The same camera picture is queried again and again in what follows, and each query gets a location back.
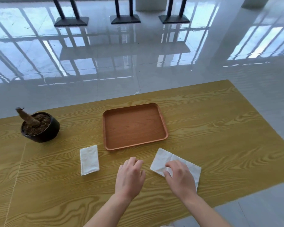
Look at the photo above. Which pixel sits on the person's right thumb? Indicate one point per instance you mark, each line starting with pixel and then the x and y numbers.
pixel 167 173

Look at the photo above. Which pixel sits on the black plant pot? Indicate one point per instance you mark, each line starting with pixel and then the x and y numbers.
pixel 46 135

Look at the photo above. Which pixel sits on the folded white tissue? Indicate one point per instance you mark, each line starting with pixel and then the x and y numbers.
pixel 89 160

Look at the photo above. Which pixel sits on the person's left thumb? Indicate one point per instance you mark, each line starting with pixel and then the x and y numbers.
pixel 143 174

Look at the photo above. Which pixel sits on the brown wooden tray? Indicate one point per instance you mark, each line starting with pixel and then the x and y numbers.
pixel 135 126

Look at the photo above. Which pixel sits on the person's right forearm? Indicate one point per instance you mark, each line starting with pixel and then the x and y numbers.
pixel 204 213

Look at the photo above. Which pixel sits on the person's right hand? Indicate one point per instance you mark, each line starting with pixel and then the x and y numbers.
pixel 182 180

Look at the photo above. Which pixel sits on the person's left forearm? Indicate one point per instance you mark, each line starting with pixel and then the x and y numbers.
pixel 106 211

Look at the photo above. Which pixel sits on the white tissue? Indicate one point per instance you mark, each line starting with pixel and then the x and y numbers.
pixel 161 160
pixel 89 160

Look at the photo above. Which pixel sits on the white pillar base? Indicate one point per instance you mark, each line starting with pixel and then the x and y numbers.
pixel 256 2
pixel 151 4

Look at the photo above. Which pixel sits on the brown plant stump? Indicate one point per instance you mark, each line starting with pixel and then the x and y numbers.
pixel 28 118

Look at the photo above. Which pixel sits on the black metal stand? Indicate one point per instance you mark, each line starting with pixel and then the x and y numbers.
pixel 175 19
pixel 72 21
pixel 125 19

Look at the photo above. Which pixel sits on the person's left hand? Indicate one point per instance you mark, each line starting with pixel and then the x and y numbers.
pixel 129 178

